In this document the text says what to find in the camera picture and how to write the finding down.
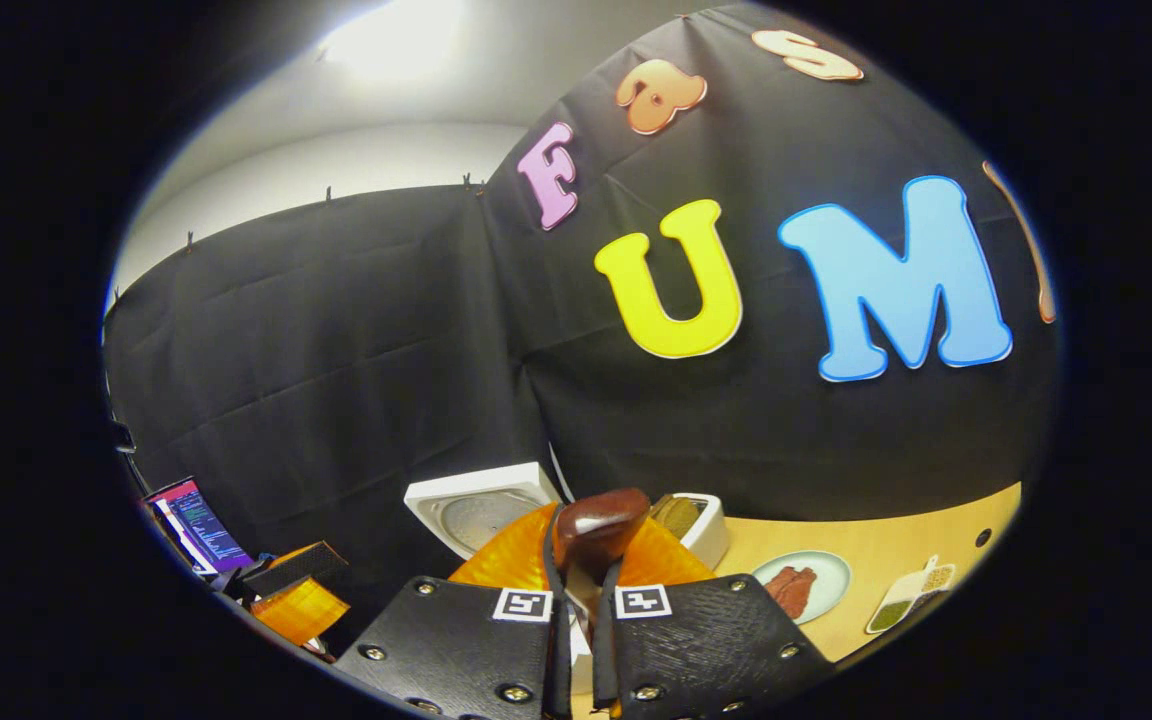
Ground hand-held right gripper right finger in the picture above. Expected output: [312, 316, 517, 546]
[591, 515, 837, 720]

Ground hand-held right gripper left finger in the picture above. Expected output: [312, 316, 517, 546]
[334, 502, 574, 720]

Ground white rice cooker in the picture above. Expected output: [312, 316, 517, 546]
[404, 462, 593, 697]

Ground brown wooden spoon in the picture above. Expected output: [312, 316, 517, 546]
[551, 487, 652, 586]

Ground white toaster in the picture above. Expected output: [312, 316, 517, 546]
[651, 493, 730, 571]

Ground laptop with lit screen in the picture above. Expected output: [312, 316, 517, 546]
[144, 478, 255, 579]

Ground brown bread slice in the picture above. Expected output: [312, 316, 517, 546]
[656, 497, 702, 537]

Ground pale green plate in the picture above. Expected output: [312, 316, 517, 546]
[751, 550, 852, 626]

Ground white divided grain dish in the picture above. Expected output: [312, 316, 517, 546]
[866, 555, 957, 636]

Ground black backdrop cloth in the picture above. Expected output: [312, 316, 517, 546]
[101, 0, 1062, 641]

